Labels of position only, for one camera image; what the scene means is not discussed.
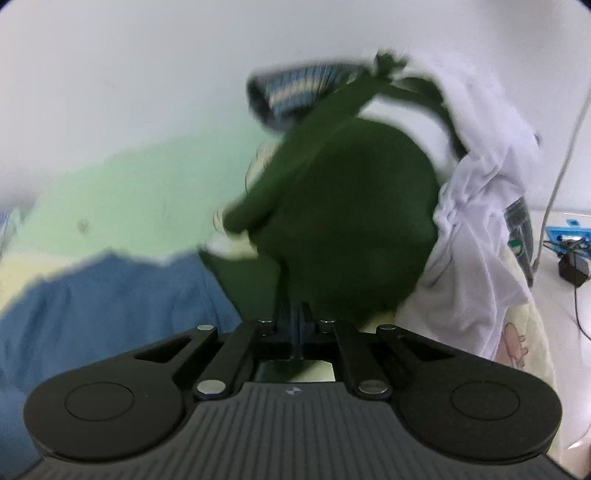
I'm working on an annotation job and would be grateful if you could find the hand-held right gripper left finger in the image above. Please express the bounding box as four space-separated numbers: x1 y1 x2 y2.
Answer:
134 302 296 401

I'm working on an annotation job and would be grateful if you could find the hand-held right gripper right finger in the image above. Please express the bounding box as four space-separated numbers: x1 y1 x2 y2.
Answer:
298 302 462 400

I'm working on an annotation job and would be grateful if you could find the dark green sweater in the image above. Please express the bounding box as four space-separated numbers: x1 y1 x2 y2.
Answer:
198 51 467 384

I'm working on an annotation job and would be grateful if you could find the blue knit sweater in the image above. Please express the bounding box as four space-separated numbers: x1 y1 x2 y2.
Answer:
0 251 245 467

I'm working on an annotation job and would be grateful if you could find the white shirt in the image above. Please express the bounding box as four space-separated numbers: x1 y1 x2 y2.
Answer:
396 46 542 361

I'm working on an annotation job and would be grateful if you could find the grey plaid garment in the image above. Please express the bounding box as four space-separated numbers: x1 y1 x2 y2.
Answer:
505 198 539 285

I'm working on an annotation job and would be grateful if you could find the grey striped knit garment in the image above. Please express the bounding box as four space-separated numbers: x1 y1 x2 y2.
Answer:
247 62 370 134

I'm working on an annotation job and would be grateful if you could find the black charger with cable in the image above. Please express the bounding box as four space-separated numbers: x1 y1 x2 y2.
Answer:
556 240 591 343

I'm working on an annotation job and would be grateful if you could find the white wall cable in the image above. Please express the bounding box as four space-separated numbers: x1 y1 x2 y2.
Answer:
536 90 591 274

